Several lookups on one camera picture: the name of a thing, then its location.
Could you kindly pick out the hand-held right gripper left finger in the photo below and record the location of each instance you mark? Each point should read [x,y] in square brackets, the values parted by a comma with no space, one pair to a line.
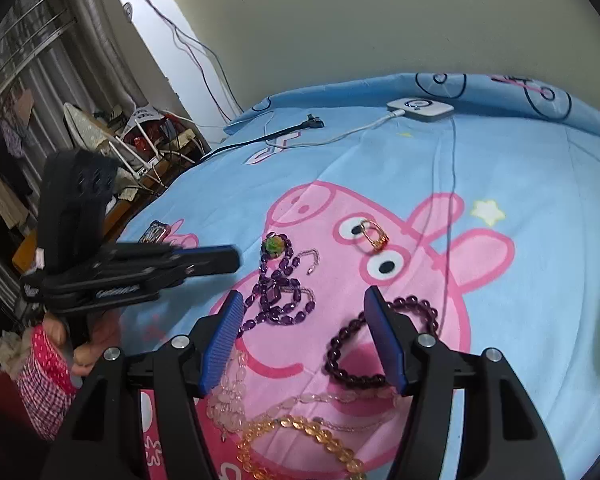
[225,340]

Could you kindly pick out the blue cartoon pig printed blanket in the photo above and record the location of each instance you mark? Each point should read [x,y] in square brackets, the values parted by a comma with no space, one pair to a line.
[505,310]

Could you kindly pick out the person's left hand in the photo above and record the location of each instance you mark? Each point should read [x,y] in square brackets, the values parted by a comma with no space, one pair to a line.
[102,335]

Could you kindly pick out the beige power strip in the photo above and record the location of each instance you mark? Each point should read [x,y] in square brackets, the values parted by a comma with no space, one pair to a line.
[180,137]

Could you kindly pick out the white router with antennas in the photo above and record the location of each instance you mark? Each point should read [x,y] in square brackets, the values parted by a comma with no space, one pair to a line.
[140,125]

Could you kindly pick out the metal drying rack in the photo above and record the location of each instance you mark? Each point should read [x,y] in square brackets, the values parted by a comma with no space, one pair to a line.
[25,35]

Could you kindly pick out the person's dark red clothing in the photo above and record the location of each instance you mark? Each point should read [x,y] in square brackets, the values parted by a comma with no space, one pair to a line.
[5,425]

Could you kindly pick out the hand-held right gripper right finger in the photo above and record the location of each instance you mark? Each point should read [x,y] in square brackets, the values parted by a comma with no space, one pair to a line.
[385,345]

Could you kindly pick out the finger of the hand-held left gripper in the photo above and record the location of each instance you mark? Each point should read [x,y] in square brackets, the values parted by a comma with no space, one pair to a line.
[210,255]
[140,282]

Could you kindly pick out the white ironing board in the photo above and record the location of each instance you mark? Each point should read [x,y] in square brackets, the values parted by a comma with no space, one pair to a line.
[87,122]

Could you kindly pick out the smartphone with pink case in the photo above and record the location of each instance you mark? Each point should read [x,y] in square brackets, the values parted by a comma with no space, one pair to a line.
[154,232]

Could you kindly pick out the white charger box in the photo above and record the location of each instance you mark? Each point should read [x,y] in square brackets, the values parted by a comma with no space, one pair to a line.
[420,107]

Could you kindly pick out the person's left forearm checked sleeve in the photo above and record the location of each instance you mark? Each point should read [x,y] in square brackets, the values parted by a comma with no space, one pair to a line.
[45,385]

